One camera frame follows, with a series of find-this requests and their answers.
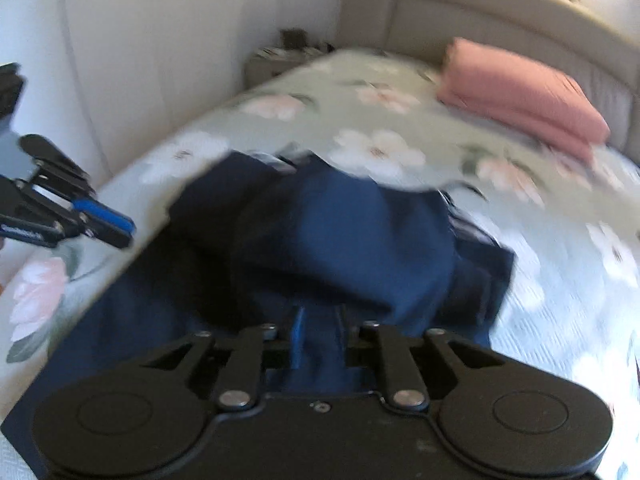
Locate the floral light green bedspread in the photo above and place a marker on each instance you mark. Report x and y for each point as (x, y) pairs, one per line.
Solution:
(572, 308)

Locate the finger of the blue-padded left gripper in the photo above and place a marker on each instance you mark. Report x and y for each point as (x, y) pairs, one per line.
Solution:
(104, 224)

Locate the beige padded headboard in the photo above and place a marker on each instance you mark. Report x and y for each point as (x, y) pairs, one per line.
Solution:
(558, 33)

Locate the white wardrobe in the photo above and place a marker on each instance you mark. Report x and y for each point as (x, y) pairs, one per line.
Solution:
(106, 80)

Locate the grey bedside table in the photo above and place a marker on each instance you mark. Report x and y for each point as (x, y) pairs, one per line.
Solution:
(295, 49)

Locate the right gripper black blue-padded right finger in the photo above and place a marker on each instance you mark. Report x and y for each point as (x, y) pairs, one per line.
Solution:
(358, 338)

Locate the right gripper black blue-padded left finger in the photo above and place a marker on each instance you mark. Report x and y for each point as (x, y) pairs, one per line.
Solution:
(283, 341)

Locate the navy blue hooded garment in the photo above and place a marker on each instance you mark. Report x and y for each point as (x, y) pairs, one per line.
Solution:
(249, 240)

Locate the folded pink blanket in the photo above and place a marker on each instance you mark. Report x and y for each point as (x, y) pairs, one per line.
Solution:
(522, 93)

